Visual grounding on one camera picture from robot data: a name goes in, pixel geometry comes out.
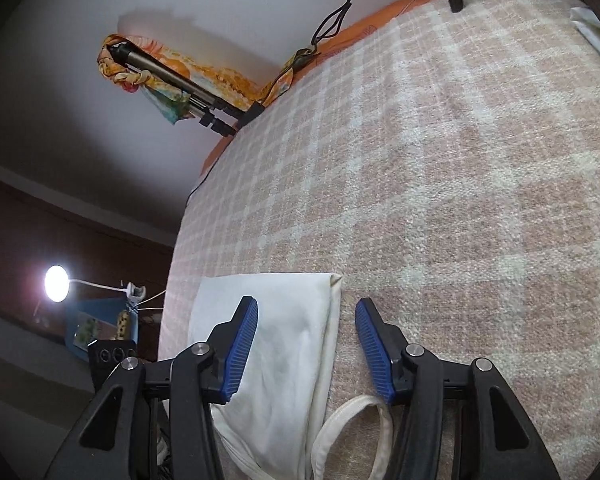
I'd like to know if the white folded garment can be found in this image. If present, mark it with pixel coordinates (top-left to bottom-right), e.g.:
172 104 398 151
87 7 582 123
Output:
570 6 600 76

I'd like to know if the white clip lamp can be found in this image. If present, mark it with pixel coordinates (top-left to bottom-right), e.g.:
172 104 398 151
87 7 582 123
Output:
44 265 148 306

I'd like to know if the folded metal tripod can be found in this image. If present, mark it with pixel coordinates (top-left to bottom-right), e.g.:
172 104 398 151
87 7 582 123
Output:
105 42 266 138

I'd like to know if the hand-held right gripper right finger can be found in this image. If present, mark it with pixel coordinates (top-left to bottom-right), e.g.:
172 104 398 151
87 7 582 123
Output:
355 297 561 480

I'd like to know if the blue box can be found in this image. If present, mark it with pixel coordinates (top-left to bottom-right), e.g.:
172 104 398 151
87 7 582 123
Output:
64 297 142 361

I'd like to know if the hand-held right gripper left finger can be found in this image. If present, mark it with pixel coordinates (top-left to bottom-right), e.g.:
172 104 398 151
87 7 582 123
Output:
42 296 258 480

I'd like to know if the white cable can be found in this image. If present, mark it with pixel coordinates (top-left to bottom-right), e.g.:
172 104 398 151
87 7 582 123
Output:
130 290 167 313

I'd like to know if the white camisole top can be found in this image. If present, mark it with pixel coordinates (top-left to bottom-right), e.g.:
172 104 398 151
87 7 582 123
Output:
187 272 398 480

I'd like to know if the orange bed sheet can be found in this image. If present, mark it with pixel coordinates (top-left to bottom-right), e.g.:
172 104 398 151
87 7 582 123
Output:
200 0 556 176

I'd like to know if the checked beige blanket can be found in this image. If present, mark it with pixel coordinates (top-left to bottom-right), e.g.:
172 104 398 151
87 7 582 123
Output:
157 0 600 480

